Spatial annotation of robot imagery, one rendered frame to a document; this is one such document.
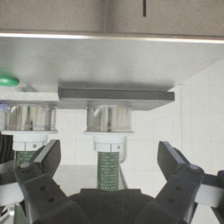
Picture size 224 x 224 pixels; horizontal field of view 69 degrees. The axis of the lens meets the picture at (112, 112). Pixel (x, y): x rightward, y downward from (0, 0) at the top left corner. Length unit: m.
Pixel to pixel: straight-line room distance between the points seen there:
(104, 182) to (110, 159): 0.03
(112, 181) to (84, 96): 0.12
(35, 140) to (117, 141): 0.11
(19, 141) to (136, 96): 0.16
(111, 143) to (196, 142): 1.77
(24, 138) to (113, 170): 0.12
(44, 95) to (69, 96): 0.03
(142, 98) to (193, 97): 1.79
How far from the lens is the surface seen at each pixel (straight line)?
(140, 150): 1.77
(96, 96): 0.19
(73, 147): 1.77
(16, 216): 0.28
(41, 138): 0.24
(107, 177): 0.23
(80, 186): 0.41
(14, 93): 0.20
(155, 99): 0.19
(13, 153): 0.59
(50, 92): 0.18
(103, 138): 0.22
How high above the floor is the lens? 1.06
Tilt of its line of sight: 5 degrees down
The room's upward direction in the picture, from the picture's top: 179 degrees counter-clockwise
